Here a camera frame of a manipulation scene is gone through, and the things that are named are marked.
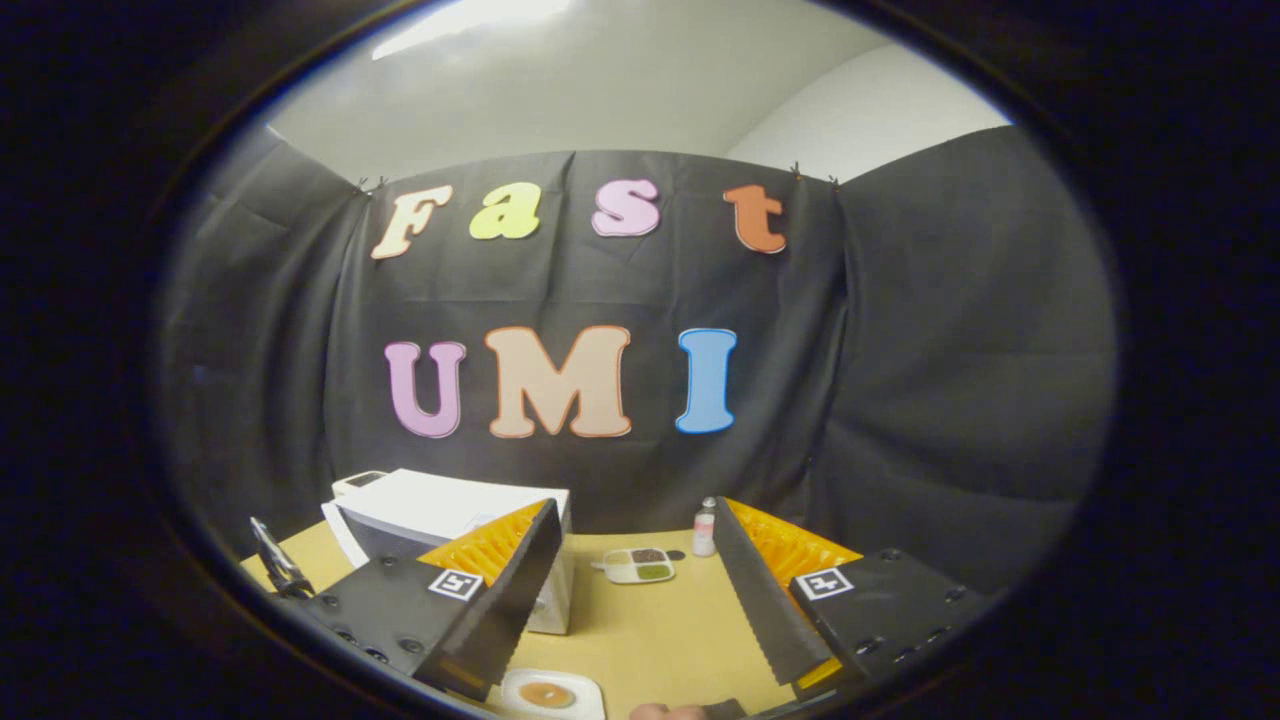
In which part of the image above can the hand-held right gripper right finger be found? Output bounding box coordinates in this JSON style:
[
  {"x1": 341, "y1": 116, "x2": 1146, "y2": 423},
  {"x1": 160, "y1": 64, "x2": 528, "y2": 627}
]
[{"x1": 712, "y1": 497, "x2": 993, "y2": 701}]

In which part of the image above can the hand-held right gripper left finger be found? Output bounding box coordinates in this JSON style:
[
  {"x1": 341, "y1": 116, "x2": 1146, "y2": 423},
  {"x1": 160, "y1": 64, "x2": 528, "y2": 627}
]
[{"x1": 288, "y1": 498, "x2": 563, "y2": 703}]

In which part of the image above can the black backdrop cloth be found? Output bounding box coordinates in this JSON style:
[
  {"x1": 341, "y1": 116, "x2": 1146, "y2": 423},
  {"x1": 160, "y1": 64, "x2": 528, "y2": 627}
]
[{"x1": 155, "y1": 125, "x2": 1119, "y2": 596}]

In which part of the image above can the white divided seasoning tray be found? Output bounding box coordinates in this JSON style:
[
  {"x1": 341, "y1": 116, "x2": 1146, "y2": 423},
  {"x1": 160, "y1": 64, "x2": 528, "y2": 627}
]
[{"x1": 591, "y1": 547, "x2": 677, "y2": 586}]

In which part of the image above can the white microwave oven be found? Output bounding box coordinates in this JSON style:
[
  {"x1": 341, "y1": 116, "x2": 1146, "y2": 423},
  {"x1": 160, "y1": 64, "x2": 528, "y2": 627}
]
[{"x1": 321, "y1": 468, "x2": 577, "y2": 637}]

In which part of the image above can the white square plate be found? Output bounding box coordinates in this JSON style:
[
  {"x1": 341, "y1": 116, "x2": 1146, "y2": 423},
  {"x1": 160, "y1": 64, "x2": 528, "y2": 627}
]
[{"x1": 499, "y1": 668, "x2": 607, "y2": 720}]

